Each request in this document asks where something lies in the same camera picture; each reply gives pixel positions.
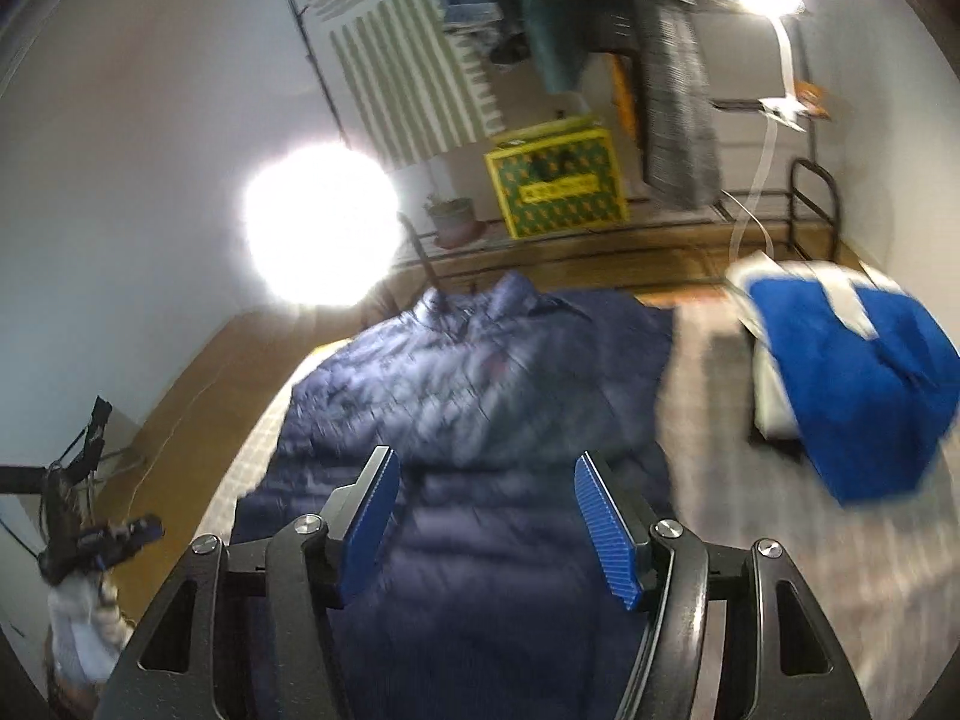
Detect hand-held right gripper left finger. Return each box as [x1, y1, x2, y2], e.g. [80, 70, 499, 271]
[94, 446, 402, 720]

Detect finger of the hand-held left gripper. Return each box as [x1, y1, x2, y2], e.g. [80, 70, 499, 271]
[71, 399, 115, 475]
[88, 513, 166, 565]

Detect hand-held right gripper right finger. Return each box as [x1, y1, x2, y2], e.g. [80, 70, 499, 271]
[574, 450, 875, 720]

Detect navy puffer jacket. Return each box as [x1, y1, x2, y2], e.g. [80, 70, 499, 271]
[229, 270, 676, 720]

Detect stack of folded clothes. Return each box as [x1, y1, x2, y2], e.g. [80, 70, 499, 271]
[750, 262, 960, 507]

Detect black metal clothes rack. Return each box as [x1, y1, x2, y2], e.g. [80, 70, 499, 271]
[270, 0, 842, 278]

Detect person's left hand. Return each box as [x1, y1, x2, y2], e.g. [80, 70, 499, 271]
[45, 566, 134, 691]

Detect plaid blanket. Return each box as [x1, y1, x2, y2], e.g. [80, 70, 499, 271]
[225, 289, 960, 720]

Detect white garment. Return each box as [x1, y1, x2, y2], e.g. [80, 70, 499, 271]
[724, 253, 912, 442]

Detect potted plant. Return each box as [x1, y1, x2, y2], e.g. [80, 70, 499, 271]
[424, 193, 478, 250]

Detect yellow green patterned box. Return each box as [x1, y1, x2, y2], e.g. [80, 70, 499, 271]
[484, 116, 631, 241]

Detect grey plaid coat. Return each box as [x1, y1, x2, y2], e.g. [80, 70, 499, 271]
[634, 0, 726, 209]

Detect yellow scarf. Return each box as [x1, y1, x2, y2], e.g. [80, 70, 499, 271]
[610, 55, 640, 145]

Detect teddy bear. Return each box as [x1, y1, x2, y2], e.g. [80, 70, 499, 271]
[793, 81, 831, 119]

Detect green knit sweater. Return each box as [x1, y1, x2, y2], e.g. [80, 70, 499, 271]
[517, 0, 625, 96]

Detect ring light stand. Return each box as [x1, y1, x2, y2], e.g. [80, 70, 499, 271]
[400, 211, 445, 295]

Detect white lamp cable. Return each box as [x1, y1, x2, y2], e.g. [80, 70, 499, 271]
[727, 120, 782, 257]

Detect black curved metal rail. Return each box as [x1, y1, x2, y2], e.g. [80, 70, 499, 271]
[790, 157, 842, 257]

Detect green striped wall poster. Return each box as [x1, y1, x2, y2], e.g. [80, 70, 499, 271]
[289, 0, 507, 166]

